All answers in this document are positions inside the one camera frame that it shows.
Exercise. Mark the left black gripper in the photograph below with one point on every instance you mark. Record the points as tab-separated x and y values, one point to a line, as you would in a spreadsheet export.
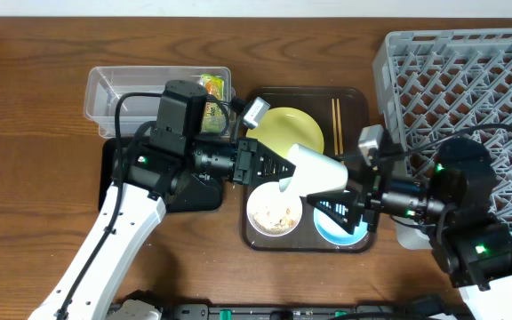
245	161

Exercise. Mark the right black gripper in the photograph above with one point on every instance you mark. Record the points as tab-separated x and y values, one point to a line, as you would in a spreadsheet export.
371	202

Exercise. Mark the white paper cup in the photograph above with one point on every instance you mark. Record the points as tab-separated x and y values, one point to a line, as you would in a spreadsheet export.
313	173

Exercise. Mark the green orange snack wrapper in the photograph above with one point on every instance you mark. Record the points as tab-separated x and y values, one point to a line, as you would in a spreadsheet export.
214	119

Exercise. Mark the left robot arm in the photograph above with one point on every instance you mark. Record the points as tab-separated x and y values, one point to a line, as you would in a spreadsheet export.
149	174

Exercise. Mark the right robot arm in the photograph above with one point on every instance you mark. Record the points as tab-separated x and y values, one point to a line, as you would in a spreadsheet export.
469	243

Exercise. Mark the grey dishwasher rack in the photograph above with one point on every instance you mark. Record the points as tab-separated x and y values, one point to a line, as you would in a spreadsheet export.
430	84

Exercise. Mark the light blue bowl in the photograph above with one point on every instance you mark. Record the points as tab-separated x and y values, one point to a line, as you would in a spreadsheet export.
334	234

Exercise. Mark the dark brown serving tray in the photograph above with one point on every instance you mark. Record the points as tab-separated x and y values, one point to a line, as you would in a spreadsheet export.
316	102

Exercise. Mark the yellow plate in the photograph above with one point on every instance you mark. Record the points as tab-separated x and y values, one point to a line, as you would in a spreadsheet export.
280	128

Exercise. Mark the white bowl with food scraps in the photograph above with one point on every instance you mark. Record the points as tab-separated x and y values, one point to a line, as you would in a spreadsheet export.
272	212

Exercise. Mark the left wooden chopstick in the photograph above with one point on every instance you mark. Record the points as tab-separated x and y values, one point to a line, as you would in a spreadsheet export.
335	126

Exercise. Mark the wooden chopstick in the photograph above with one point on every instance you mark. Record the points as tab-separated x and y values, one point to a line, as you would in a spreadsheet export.
339	126
335	126

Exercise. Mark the black plastic tray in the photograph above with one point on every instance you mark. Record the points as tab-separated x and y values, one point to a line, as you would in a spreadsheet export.
198	196

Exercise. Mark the right wooden chopstick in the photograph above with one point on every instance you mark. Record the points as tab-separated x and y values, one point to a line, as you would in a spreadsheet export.
339	126

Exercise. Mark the clear plastic bin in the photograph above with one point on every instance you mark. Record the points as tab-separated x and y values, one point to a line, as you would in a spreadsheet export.
107	84

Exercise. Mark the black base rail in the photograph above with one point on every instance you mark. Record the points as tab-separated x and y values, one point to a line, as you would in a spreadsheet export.
139	310

